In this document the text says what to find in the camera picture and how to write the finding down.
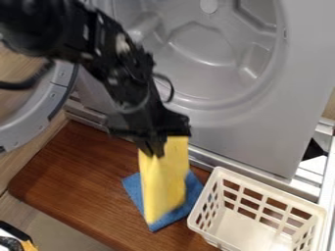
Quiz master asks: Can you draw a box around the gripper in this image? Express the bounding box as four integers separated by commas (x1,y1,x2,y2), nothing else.
106,85,194,159

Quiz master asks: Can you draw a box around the yellow cloth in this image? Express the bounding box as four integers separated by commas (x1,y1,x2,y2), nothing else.
137,135,192,226

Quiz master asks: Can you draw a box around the washing machine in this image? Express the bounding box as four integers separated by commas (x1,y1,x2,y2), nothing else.
0,0,335,204

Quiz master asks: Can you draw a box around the white basket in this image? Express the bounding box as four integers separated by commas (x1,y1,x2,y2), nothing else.
185,166,329,251

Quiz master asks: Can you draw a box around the blue cloth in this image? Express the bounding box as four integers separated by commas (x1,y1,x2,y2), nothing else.
120,170,206,233

